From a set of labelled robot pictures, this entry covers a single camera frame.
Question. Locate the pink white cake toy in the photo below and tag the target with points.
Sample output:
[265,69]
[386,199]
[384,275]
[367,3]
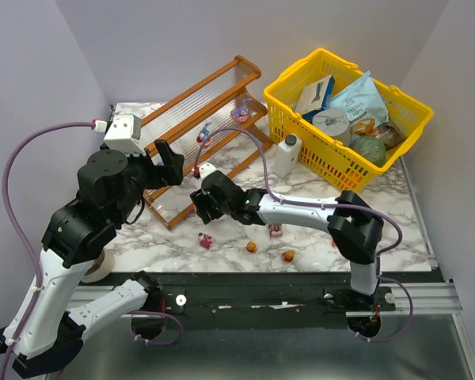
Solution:
[275,230]

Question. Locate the tape roll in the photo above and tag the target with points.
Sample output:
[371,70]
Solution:
[100,268]

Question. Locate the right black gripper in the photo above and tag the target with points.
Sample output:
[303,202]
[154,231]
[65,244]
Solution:
[203,206]

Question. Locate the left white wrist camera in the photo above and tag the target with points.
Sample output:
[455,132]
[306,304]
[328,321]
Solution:
[122,133]

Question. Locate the small burger toy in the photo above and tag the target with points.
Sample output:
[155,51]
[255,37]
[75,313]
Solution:
[251,247]

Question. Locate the white bottle grey cap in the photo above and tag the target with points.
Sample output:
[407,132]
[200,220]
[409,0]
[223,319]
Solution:
[287,154]

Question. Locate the green melon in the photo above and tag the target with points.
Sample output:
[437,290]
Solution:
[371,149]

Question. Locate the purple bunny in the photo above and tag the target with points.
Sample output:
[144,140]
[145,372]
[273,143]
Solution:
[203,138]
[240,113]

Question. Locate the orange bear toy front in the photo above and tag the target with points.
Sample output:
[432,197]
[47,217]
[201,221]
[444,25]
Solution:
[288,256]

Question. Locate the yellow plastic basket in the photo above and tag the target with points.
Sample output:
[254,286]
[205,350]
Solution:
[338,164]

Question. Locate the dark pink cake toy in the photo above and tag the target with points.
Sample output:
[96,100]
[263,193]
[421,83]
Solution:
[205,240]

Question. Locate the brown snack packet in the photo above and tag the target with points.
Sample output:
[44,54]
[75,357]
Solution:
[390,135]

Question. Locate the wooden tiered shelf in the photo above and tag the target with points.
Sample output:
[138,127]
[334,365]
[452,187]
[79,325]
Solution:
[208,116]

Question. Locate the light blue chips bag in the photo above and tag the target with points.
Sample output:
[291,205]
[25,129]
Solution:
[363,105]

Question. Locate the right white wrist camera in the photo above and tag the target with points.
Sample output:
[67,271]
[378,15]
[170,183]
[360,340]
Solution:
[202,171]

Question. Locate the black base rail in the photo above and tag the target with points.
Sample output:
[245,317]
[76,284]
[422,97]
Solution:
[231,301]

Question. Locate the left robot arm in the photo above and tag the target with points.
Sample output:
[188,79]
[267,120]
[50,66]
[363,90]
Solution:
[46,335]

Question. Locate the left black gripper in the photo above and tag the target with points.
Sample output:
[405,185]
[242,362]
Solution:
[158,167]

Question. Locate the grey round tin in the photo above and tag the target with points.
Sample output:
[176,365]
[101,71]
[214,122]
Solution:
[334,123]

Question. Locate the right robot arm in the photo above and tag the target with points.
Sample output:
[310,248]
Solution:
[355,228]

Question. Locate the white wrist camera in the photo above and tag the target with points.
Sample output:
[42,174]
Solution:
[122,133]
[202,171]

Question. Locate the blue white box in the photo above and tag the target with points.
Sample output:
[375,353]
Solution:
[315,98]

